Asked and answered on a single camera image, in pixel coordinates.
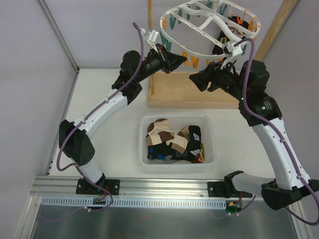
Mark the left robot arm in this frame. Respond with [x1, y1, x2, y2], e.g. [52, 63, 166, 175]
[58, 43, 186, 194]

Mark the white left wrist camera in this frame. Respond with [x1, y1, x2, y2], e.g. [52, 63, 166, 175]
[140, 28, 159, 52]

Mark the white slotted cable duct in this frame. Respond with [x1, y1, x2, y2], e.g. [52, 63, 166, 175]
[41, 196, 226, 210]

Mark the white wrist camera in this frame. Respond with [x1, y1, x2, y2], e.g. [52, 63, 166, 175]
[140, 28, 159, 52]
[222, 41, 243, 60]

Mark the beige brown patterned sock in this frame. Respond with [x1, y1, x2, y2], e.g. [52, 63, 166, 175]
[146, 119, 190, 154]

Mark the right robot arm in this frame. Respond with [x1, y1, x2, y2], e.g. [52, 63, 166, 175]
[189, 60, 319, 210]

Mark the wooden hanger stand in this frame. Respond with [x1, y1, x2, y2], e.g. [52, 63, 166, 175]
[148, 0, 299, 109]

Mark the teal clothespin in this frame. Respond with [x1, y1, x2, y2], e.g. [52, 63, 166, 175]
[169, 13, 180, 30]
[159, 31, 172, 52]

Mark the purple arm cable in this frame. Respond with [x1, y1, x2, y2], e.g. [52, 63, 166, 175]
[56, 22, 148, 172]
[233, 37, 319, 224]

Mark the orange clothespin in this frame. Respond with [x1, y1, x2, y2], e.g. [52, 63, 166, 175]
[237, 11, 255, 31]
[182, 51, 199, 69]

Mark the white plastic laundry basket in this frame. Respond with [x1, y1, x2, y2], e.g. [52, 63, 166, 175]
[139, 114, 217, 174]

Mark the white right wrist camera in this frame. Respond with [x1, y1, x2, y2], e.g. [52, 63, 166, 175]
[222, 41, 243, 60]

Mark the aluminium mounting rail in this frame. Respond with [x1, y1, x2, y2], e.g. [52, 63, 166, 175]
[30, 176, 222, 199]

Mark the black blue patterned sock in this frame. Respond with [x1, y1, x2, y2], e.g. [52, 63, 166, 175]
[148, 142, 173, 160]

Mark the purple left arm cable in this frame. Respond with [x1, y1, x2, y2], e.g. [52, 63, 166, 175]
[56, 22, 148, 172]

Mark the black sock with label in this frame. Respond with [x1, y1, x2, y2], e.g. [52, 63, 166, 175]
[172, 125, 204, 164]

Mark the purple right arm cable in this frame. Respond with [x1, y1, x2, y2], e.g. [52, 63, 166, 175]
[233, 37, 319, 224]

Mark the white plastic sock hanger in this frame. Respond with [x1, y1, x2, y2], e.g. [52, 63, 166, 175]
[159, 0, 261, 60]

